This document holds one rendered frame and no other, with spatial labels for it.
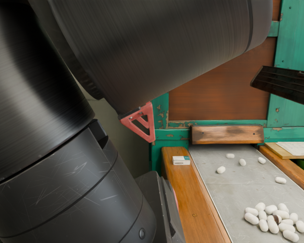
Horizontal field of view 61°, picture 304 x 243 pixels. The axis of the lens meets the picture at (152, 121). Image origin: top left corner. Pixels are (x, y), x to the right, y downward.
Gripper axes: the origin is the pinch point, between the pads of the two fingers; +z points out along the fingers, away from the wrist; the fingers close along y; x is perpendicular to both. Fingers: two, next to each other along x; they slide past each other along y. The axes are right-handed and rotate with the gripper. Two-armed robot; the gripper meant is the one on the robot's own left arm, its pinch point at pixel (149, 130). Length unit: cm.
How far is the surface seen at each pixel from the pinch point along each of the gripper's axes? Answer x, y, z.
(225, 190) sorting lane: -10.1, 17.2, 33.9
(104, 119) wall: 38, 130, 17
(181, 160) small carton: -1.8, 31.0, 25.0
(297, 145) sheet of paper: -47, 44, 48
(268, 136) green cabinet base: -39, 50, 42
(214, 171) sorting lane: -10.6, 30.0, 34.1
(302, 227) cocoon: -21.6, -2.8, 37.9
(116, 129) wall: 35, 130, 28
